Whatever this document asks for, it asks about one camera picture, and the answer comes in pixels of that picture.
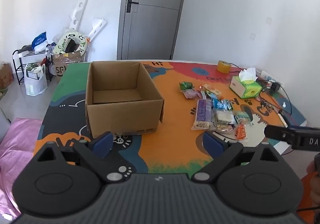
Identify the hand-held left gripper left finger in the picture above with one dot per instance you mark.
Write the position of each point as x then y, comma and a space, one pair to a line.
102, 144

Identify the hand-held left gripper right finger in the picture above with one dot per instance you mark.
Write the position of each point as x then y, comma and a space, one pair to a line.
212, 143

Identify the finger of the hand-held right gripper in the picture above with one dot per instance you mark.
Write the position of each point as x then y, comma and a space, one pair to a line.
276, 133

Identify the brown snack packet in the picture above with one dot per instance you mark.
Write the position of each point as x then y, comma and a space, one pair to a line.
223, 129

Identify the clear cracker packet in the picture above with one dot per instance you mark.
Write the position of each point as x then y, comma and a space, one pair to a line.
223, 117

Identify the orange snack packet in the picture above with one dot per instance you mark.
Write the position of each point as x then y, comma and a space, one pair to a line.
241, 134

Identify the purple snack packet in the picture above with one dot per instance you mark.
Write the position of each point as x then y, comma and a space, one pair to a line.
203, 109

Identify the teal snack packet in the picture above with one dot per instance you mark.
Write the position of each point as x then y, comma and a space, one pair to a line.
241, 115

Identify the light blue snack packet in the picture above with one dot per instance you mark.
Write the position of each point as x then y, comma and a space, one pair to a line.
212, 95

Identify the pink snack packet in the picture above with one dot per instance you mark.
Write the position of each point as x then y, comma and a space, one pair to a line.
192, 94

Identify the cream snack packet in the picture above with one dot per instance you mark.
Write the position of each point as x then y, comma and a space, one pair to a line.
212, 88

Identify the green snack packet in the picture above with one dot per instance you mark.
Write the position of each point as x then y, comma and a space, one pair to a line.
186, 85

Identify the person's right hand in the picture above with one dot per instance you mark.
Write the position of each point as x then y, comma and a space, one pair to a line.
311, 167

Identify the small circuit board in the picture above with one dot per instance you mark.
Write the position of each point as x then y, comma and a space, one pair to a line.
265, 103

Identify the black charger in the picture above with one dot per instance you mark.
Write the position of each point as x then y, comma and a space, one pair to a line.
275, 87

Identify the green tissue box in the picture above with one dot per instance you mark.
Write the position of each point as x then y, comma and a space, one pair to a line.
243, 87

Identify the white power strip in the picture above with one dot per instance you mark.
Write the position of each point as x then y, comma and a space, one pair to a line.
265, 75

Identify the yellow tape roll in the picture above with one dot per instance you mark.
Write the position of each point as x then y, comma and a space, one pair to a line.
223, 67

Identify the printed cardboard box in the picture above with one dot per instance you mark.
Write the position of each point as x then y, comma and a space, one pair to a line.
62, 66

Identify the pink cushion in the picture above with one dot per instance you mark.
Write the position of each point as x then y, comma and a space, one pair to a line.
15, 154

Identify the white plastic bag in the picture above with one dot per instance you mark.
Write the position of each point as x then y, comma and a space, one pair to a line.
35, 86

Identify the panda print toilet seat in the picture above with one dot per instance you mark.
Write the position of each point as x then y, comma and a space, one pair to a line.
61, 45

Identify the black shoe rack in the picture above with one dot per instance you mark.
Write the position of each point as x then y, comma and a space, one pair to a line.
18, 63

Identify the short white board with holes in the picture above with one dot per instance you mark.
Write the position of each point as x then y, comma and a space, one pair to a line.
97, 26

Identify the small brown cardboard box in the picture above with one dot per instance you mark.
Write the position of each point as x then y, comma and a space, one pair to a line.
5, 76

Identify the blue bag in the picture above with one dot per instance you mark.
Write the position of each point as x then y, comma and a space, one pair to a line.
39, 40

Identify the grey door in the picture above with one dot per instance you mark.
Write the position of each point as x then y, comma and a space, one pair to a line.
150, 28

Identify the long white board with holes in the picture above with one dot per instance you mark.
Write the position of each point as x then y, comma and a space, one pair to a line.
79, 11

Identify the white wall outlet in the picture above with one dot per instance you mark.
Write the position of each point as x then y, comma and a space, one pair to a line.
268, 20
253, 36

